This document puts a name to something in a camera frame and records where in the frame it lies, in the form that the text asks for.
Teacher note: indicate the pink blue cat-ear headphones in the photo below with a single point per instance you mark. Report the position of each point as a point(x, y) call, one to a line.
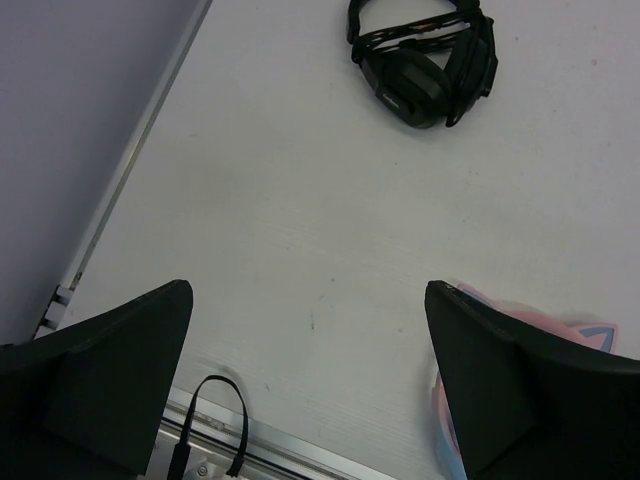
point(596, 335)

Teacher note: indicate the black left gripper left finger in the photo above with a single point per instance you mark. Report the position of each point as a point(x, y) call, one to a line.
point(86, 401)

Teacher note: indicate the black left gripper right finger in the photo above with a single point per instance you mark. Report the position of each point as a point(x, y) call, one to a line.
point(527, 404)

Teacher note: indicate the aluminium table edge rail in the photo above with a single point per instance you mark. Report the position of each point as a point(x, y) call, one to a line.
point(271, 453)

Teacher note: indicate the black headphones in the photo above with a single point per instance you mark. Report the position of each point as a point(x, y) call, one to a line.
point(431, 70)

